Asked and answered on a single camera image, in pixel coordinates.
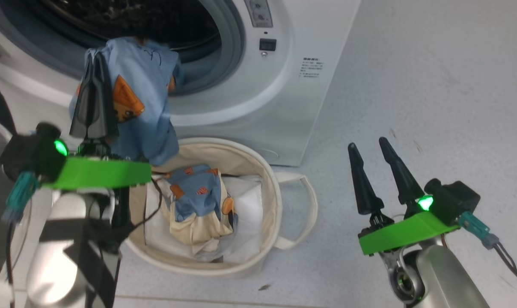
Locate white folded pad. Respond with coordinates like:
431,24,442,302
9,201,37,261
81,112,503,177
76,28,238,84
142,174,264,263

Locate teal cable connector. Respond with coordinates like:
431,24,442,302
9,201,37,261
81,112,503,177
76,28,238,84
457,211,500,250
1,171,42,225

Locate blue garment with orange print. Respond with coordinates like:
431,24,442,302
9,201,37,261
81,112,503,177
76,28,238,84
68,36,185,167

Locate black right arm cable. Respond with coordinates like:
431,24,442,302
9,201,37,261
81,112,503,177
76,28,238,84
492,241,517,305

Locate teal right cable connector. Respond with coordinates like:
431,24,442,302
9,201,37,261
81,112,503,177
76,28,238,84
457,211,500,250

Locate blue and cream garment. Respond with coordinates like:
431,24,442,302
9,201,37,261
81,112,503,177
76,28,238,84
161,164,239,256

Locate white text warning sticker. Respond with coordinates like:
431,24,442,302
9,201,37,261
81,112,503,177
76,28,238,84
299,56,325,80

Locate white front-load washing machine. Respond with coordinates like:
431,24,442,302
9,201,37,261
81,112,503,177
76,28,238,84
0,0,362,167

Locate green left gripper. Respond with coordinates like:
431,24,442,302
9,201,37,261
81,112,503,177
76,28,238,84
42,51,153,191

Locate teal left cable connector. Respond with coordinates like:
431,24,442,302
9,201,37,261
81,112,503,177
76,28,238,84
1,171,42,225

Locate cream canvas laundry basket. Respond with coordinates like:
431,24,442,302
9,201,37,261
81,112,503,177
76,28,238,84
122,137,319,277

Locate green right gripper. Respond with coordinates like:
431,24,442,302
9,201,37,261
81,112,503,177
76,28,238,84
347,136,461,257

